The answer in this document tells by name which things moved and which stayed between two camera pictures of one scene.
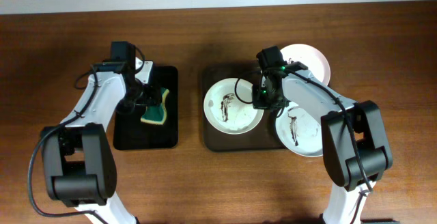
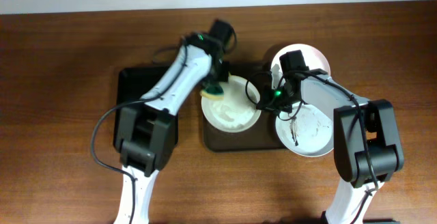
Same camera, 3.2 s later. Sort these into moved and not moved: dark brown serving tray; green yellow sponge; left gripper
Moved: green yellow sponge; left gripper
Not moved: dark brown serving tray
